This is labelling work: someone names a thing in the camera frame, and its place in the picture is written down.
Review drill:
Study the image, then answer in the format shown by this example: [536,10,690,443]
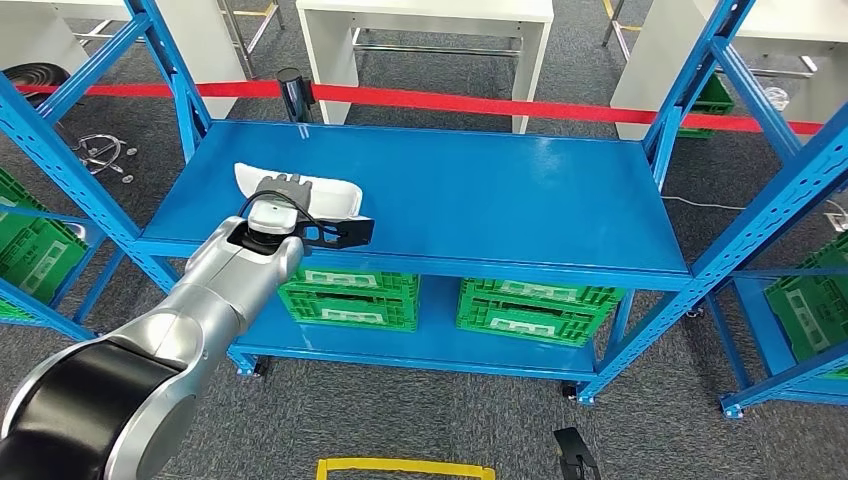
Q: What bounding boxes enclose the blue metal shelf rack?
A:
[0,158,144,342]
[0,0,848,405]
[705,261,848,420]

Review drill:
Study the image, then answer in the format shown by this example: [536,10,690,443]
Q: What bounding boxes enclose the chrome steel frame table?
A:
[599,0,641,64]
[218,0,286,81]

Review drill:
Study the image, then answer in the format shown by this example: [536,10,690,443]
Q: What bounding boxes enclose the black stanchion post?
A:
[276,67,316,124]

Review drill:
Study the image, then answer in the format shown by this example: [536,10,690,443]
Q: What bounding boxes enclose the chrome chair base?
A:
[71,132,139,183]

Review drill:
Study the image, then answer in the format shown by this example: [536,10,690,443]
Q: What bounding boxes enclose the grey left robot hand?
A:
[253,172,315,217]

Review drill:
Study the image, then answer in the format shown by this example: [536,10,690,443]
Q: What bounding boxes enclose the black left wrist camera bracket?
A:
[296,217,376,251]

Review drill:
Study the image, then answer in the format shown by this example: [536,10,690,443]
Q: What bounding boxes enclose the white plastic panel part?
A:
[233,162,364,221]

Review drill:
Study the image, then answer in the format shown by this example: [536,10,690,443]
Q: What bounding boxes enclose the white floor cable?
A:
[660,195,848,230]

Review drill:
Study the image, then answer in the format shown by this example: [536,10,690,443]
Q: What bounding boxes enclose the red barrier belt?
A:
[311,82,826,137]
[16,80,283,99]

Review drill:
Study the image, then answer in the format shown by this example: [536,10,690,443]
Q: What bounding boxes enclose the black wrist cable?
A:
[237,190,346,243]

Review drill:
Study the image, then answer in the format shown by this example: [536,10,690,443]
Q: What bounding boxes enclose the black round base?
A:
[1,61,71,107]

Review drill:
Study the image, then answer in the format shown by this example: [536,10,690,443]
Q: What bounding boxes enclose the yellow floor tape rectangle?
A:
[315,457,497,480]

